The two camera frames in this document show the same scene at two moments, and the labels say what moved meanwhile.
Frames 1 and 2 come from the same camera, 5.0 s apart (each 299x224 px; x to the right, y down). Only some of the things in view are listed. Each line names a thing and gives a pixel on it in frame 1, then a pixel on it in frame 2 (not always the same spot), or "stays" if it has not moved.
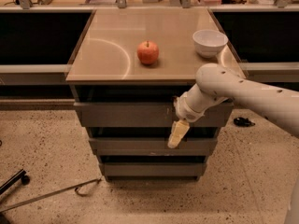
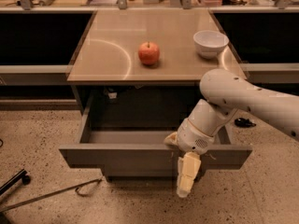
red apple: x=148 y=52 stays
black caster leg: x=21 y=175 stays
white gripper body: x=186 y=111 → x=193 y=139
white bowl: x=208 y=43 stays
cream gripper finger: x=178 y=129 → x=188 y=165
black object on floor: x=243 y=121 stays
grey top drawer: x=144 y=115 → x=141 y=153
